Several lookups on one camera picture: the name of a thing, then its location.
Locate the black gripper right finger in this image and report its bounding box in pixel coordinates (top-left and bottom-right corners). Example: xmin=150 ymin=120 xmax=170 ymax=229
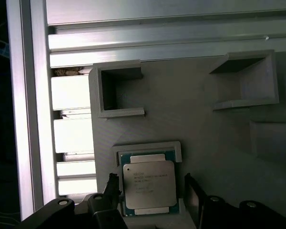
xmin=184 ymin=173 xmax=286 ymax=229

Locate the silver CPU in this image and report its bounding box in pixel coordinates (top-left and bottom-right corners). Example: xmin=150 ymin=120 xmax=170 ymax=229
xmin=119 ymin=152 xmax=181 ymax=217

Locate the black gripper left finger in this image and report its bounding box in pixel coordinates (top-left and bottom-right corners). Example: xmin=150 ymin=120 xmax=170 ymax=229
xmin=19 ymin=173 xmax=124 ymax=229

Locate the grey plastic parts rack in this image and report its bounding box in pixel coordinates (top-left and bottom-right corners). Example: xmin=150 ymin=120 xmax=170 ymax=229
xmin=88 ymin=49 xmax=286 ymax=229

